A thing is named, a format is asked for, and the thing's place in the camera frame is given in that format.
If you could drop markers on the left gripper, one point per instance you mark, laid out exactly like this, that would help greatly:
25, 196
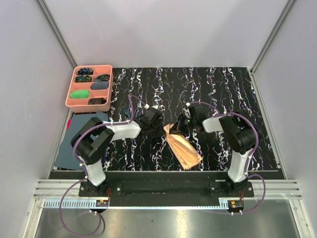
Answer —
161, 132

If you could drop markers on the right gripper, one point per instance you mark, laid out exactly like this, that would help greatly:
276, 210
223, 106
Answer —
178, 129

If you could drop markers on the blue plastic fork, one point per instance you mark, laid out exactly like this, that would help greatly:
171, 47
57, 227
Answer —
127, 113

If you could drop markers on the peach cloth napkin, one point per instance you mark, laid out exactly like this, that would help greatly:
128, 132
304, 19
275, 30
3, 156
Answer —
185, 153

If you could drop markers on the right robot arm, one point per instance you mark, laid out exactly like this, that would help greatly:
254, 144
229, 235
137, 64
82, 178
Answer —
242, 136

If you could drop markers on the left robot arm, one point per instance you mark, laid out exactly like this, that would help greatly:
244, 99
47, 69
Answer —
91, 141

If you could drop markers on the blue grey folded napkin stack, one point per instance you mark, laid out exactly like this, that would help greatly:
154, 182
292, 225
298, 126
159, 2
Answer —
65, 159

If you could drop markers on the black marble pattern mat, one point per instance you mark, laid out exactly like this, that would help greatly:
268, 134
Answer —
214, 89

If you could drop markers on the dark patterned cloth roll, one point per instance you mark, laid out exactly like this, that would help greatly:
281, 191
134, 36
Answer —
97, 101

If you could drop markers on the blue patterned roll right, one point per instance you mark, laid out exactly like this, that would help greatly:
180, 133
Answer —
102, 78

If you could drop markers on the grey folded cloth in tray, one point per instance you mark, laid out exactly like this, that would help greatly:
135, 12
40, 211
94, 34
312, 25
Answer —
101, 85

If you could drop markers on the pink divided organizer tray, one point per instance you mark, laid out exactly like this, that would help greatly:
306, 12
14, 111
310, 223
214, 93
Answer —
81, 105

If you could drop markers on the green rolled cloth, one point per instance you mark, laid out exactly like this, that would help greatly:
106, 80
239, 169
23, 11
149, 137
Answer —
79, 94

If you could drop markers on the blue yellow patterned roll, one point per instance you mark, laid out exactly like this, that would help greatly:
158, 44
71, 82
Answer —
83, 79

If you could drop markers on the blue patterned roll top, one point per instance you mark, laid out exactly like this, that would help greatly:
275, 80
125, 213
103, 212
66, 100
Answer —
85, 71

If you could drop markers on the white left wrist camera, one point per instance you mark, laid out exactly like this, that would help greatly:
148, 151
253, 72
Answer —
146, 106

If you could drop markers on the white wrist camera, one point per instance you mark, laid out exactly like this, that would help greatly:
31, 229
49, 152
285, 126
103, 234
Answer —
186, 110
146, 106

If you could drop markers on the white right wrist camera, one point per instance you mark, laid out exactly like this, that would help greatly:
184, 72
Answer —
186, 110

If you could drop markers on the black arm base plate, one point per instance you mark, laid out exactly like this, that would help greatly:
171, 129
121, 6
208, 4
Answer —
213, 184

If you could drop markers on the aluminium frame rail front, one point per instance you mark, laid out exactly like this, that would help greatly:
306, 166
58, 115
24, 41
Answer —
68, 194

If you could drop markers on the left rear aluminium post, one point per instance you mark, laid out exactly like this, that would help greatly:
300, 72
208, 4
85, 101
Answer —
55, 30

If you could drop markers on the aluminium post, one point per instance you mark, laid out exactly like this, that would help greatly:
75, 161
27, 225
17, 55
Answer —
275, 30
55, 30

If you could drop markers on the right rear aluminium post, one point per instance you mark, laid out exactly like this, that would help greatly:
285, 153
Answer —
275, 30

